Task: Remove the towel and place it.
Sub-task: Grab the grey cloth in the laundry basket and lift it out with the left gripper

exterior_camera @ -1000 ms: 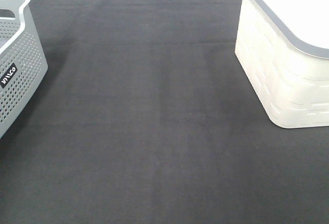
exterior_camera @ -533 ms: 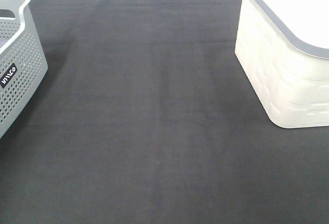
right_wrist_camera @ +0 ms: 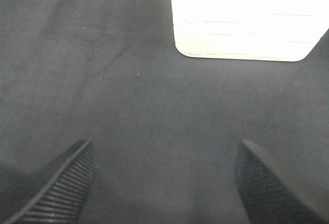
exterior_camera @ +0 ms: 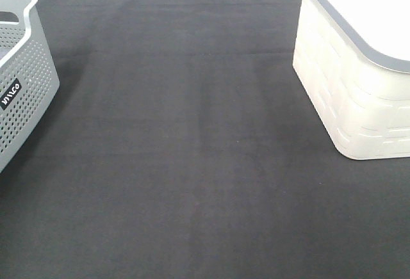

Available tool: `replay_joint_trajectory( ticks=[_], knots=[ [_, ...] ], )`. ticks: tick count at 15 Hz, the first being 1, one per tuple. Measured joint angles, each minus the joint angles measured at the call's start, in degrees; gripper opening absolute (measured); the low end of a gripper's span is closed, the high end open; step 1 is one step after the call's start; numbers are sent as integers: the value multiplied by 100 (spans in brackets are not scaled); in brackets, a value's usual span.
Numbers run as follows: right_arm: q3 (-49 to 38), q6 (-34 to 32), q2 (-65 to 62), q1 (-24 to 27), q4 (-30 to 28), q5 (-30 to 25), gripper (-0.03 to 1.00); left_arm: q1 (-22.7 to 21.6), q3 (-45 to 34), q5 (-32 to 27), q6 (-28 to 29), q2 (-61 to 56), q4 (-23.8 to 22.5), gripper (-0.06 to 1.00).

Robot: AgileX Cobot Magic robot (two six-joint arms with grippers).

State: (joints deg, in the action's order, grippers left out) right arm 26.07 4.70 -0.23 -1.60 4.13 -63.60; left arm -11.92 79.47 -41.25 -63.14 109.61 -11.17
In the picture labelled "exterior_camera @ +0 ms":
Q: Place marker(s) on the black felt table mat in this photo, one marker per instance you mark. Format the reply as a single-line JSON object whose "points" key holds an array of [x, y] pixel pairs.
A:
{"points": [[181, 144]]}

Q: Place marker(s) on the white plastic basket grey rim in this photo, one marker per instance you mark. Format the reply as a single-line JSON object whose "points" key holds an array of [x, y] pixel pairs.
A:
{"points": [[352, 58]]}

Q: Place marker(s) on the grey perforated plastic basket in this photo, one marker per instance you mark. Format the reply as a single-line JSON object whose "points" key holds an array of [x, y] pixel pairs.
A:
{"points": [[29, 80]]}

